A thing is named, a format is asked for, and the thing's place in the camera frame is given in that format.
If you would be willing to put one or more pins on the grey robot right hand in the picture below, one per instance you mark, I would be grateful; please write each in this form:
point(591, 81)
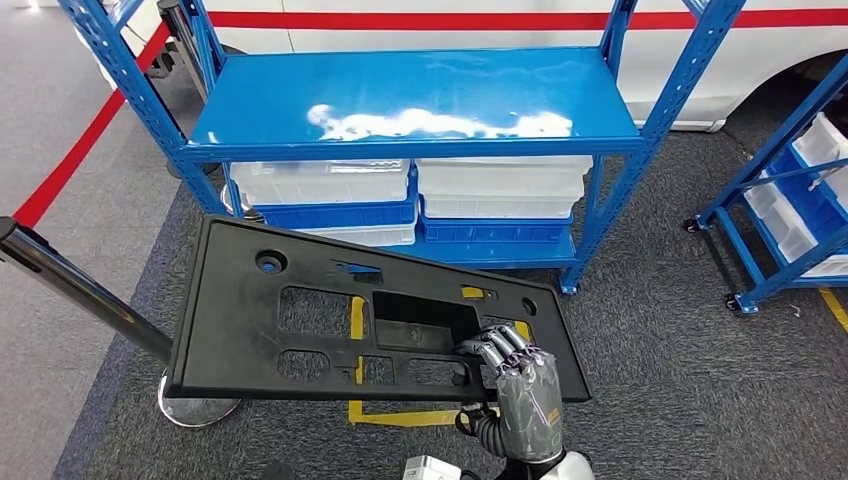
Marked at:
point(530, 411)

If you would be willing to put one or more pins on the black plastic panel part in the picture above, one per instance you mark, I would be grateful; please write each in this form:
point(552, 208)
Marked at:
point(232, 331)

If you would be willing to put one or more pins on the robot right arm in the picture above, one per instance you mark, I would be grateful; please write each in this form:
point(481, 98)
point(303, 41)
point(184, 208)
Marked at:
point(563, 469)

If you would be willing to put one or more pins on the blue wheeled shelf rack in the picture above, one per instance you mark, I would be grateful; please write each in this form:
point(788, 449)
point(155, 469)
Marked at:
point(735, 260)

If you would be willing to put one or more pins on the blue metal shelf rack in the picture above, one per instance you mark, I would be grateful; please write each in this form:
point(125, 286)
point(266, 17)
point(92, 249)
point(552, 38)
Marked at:
point(397, 86)

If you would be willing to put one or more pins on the yellow floor tape square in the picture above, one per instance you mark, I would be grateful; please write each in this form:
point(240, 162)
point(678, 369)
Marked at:
point(397, 418)

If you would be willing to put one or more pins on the white plastic bin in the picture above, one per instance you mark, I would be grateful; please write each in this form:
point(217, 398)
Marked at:
point(772, 218)
point(371, 235)
point(497, 208)
point(821, 142)
point(318, 185)
point(503, 179)

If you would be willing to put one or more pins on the red barrier belt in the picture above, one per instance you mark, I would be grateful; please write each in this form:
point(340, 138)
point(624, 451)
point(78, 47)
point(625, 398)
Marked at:
point(86, 132)
point(464, 20)

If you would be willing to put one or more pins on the white car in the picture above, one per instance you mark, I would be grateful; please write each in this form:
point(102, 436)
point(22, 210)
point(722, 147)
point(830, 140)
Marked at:
point(755, 43)

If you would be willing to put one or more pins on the chrome barrier stanchion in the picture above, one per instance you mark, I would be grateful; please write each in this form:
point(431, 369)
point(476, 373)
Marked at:
point(185, 53)
point(86, 295)

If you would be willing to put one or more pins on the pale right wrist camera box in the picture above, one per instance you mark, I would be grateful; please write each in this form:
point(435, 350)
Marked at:
point(430, 469)

